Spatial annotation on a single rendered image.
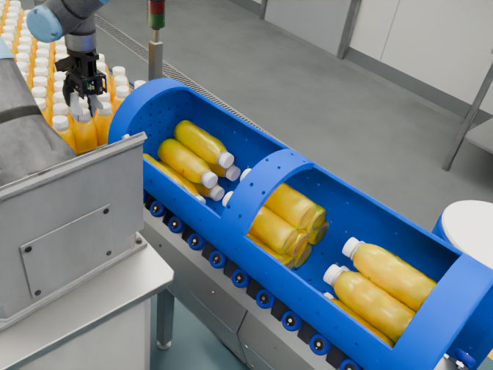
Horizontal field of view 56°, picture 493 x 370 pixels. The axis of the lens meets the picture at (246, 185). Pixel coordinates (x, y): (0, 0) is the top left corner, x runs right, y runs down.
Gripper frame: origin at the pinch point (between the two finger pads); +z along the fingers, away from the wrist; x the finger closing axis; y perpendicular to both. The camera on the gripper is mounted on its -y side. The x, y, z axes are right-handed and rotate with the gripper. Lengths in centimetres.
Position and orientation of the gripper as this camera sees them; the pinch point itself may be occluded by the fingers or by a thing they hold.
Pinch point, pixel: (83, 114)
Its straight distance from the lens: 139.4
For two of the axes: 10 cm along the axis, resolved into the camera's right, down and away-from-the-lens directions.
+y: 7.2, 5.0, -4.9
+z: -1.3, 7.8, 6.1
